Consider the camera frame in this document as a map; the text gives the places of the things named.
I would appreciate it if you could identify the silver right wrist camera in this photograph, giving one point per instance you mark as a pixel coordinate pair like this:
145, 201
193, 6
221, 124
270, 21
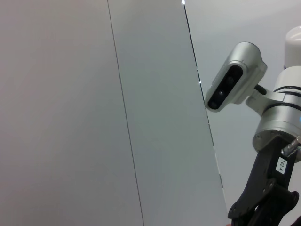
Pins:
237, 70

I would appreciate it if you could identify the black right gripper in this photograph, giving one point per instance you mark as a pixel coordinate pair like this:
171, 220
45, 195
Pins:
263, 169

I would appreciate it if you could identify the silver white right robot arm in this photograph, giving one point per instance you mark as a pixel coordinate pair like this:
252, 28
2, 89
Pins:
277, 117

